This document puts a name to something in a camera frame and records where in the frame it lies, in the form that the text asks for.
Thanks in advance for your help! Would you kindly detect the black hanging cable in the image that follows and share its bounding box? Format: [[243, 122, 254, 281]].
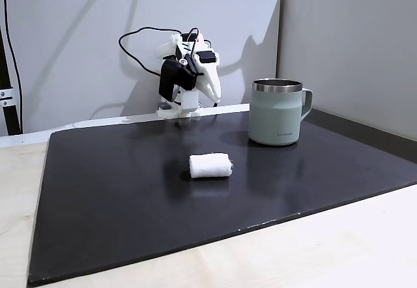
[[0, 0, 24, 136]]

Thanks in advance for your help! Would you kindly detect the black table mat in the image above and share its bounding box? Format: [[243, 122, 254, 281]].
[[27, 107, 417, 287]]

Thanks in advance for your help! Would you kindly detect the white gauze roll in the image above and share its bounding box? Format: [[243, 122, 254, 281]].
[[188, 152, 235, 179]]

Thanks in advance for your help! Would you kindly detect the black stand with white bracket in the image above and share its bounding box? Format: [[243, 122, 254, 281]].
[[0, 27, 23, 136]]

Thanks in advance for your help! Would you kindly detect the white table edge strip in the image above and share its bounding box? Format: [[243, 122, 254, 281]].
[[0, 103, 250, 148]]

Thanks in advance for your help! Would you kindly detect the pale green steel-rimmed mug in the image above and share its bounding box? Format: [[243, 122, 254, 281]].
[[248, 78, 314, 147]]

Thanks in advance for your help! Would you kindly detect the thin black camera cable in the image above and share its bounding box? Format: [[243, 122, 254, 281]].
[[118, 26, 200, 81]]

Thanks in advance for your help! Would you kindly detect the black camera box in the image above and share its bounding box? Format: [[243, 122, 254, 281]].
[[158, 59, 197, 104]]

